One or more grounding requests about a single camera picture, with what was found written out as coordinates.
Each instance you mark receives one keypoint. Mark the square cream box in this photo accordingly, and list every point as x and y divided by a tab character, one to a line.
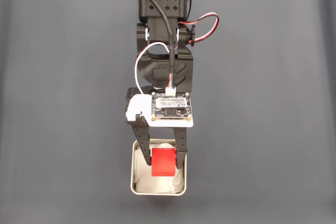
132	176

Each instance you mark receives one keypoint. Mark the dark table mat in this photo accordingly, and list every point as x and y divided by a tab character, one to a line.
262	103

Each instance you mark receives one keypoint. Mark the red cube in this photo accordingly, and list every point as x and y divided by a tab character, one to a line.
162	161

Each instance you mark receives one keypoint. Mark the white cloth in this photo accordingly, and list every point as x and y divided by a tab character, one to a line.
157	184

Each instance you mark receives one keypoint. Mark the camera circuit board, white mount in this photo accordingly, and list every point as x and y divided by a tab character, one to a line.
170	108

